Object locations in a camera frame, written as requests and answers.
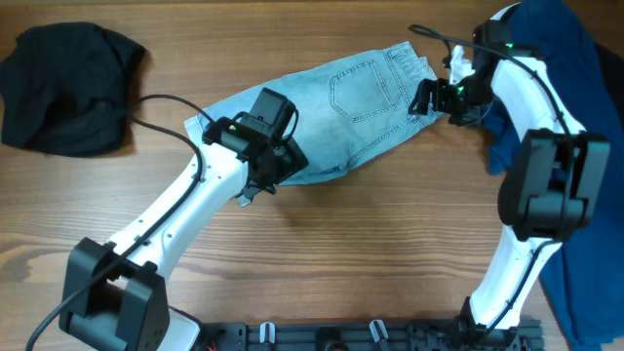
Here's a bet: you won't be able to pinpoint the light blue denim shorts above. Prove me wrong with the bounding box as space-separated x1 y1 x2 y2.
183 41 445 186

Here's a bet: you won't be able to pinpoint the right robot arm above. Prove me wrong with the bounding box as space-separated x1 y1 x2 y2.
409 5 610 350

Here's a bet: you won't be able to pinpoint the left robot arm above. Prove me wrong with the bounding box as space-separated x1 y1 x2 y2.
58 88 308 351

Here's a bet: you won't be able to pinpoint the black garment at right edge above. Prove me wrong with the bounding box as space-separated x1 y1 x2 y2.
595 43 624 122

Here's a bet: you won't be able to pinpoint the black crumpled garment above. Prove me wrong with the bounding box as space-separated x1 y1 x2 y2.
1 22 146 157

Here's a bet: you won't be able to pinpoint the dark blue t-shirt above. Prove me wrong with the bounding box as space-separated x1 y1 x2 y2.
508 0 623 350

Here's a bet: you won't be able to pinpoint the right black cable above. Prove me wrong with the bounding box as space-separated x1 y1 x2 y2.
408 23 571 136

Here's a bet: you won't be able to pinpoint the black cable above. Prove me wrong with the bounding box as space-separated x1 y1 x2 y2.
408 23 571 136
23 94 215 351

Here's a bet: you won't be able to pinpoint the left black cable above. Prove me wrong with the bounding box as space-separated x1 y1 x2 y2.
23 94 215 351

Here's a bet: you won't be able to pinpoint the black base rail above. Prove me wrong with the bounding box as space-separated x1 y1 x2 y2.
193 319 545 351

